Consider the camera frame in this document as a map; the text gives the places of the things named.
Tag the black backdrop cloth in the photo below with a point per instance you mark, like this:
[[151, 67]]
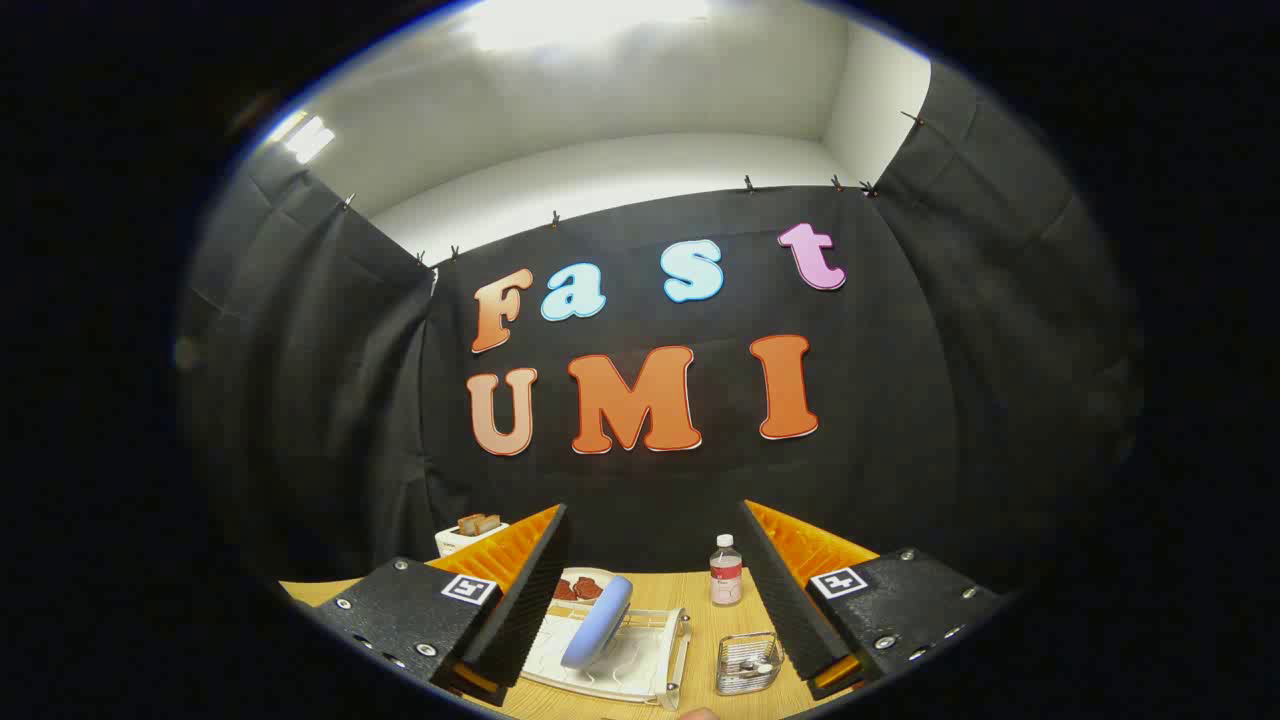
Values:
[[900, 400]]

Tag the toast slices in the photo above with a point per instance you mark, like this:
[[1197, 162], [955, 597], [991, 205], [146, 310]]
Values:
[[478, 523]]

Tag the blue plate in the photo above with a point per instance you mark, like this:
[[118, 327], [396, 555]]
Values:
[[598, 625]]

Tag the brown meat piece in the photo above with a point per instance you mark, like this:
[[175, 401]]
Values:
[[564, 591], [588, 589]]

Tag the white toaster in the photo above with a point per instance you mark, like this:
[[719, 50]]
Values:
[[455, 543]]

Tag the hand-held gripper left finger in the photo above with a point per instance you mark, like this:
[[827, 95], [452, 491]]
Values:
[[530, 610]]

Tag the beige oval plate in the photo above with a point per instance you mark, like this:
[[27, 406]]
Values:
[[585, 574]]

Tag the ceiling light panel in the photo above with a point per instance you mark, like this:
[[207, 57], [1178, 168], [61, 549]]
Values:
[[308, 140]]

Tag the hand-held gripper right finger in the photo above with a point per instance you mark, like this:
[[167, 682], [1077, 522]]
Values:
[[785, 610]]

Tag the clear bottle with red label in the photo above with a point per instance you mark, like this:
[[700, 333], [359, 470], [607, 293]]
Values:
[[726, 580]]

